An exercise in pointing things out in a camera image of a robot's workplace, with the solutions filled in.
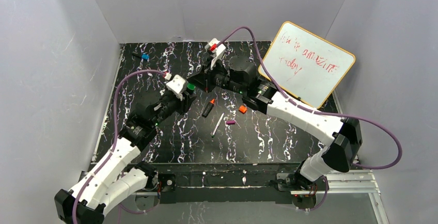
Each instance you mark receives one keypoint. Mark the orange black highlighter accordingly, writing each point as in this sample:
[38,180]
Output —
[208,108]

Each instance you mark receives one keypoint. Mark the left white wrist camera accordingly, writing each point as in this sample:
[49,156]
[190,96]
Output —
[177,85]

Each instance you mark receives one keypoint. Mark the blue capped black marker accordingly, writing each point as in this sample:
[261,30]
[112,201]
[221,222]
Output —
[140,55]

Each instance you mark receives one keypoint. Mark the orange highlighter cap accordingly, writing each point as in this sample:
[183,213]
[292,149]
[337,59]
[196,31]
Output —
[242,109]

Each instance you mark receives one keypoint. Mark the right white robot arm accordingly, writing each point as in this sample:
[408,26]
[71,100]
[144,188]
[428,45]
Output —
[340,136]

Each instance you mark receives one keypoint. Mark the aluminium frame rail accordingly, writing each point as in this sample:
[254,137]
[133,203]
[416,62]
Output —
[226,178]

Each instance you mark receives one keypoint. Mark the whiteboard with orange frame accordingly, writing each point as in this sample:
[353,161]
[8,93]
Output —
[305,65]

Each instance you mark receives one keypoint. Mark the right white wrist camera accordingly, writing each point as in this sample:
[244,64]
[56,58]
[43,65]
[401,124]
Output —
[215,50]

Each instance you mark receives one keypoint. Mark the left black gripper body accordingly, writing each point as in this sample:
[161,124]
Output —
[186,98]

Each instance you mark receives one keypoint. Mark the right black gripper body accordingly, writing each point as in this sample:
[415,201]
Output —
[208,77]

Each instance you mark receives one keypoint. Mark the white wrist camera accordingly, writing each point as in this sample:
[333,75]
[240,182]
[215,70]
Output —
[177,85]
[215,50]

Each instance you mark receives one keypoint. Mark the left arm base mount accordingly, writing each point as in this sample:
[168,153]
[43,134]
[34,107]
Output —
[151,195]

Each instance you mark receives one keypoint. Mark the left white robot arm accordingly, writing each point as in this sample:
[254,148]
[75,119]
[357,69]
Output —
[96,194]

